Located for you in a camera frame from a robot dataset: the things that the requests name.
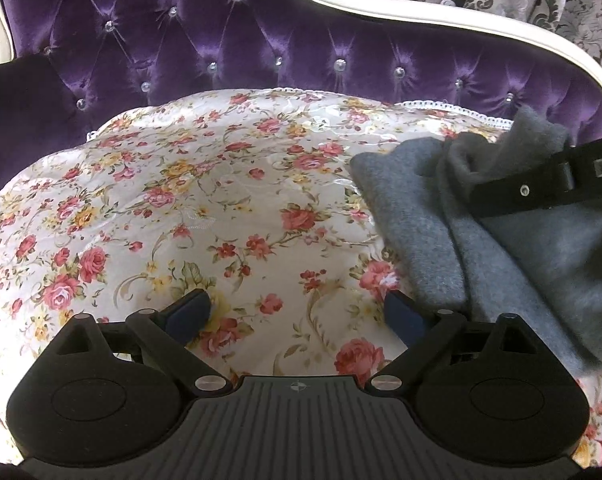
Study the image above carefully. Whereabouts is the purple tufted sofa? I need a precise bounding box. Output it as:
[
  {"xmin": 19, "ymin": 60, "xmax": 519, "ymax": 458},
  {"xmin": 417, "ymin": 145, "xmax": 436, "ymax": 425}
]
[{"xmin": 0, "ymin": 0, "xmax": 602, "ymax": 211}]

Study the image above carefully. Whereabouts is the floral blanket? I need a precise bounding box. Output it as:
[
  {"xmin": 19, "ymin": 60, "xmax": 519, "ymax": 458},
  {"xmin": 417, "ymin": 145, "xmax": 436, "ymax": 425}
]
[{"xmin": 0, "ymin": 87, "xmax": 602, "ymax": 480}]

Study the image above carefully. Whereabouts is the brown damask curtain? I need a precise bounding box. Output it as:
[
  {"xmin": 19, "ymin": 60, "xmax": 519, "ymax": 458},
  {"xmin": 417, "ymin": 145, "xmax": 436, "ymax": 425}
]
[{"xmin": 281, "ymin": 0, "xmax": 602, "ymax": 81}]

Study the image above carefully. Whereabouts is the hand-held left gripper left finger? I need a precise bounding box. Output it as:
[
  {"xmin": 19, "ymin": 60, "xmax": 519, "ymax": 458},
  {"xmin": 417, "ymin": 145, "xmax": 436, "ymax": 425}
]
[{"xmin": 56, "ymin": 289, "xmax": 234, "ymax": 397}]

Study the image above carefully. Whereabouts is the grey argyle sweater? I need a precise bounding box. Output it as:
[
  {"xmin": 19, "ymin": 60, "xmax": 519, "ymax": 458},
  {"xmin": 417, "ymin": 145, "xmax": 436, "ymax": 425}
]
[{"xmin": 351, "ymin": 105, "xmax": 602, "ymax": 376}]

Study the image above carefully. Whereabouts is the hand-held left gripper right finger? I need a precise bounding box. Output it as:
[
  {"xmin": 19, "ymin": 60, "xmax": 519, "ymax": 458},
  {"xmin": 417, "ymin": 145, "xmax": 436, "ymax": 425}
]
[{"xmin": 370, "ymin": 290, "xmax": 542, "ymax": 395}]

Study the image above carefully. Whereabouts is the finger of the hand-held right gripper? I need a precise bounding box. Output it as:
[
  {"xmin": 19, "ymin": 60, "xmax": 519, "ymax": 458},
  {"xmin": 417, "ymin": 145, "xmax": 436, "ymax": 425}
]
[{"xmin": 470, "ymin": 159, "xmax": 576, "ymax": 221}]

